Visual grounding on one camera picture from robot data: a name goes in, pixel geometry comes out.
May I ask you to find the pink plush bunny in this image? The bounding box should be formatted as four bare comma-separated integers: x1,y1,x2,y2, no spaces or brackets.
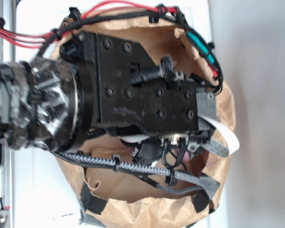
182,153,190,162

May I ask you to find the foil wrapped robot arm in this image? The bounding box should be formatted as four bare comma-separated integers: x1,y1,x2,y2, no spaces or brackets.
0,32,217,164

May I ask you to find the grey braided cable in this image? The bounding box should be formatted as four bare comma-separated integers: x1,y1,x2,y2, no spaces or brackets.
53,151,220,195

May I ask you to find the aluminium frame rail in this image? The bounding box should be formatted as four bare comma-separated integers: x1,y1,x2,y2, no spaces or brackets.
0,0,16,228

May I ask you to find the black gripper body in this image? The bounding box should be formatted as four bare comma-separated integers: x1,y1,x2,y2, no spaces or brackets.
60,32,216,166

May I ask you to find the white flat ribbon cable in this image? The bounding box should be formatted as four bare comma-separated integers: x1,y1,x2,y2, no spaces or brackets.
199,115,240,157

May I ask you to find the red and black wire bundle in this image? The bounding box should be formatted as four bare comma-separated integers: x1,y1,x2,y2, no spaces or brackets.
0,3,225,93

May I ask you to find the brown paper bag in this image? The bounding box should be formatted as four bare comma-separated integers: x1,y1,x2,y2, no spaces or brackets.
58,16,231,228

